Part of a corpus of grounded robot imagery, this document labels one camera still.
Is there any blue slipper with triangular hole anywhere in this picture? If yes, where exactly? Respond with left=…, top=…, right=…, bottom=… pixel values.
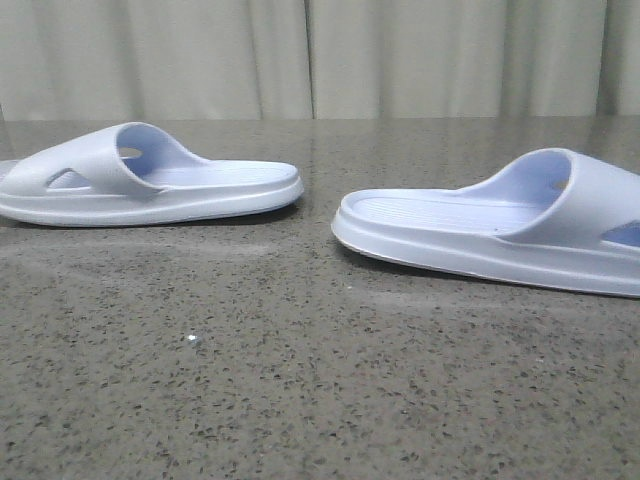
left=331, top=148, right=639, bottom=297

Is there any blue slipper with round hole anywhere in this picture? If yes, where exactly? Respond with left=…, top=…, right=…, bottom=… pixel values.
left=1, top=122, right=304, bottom=227

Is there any grey-green curtain backdrop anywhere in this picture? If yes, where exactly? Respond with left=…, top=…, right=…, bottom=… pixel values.
left=1, top=1, right=639, bottom=121

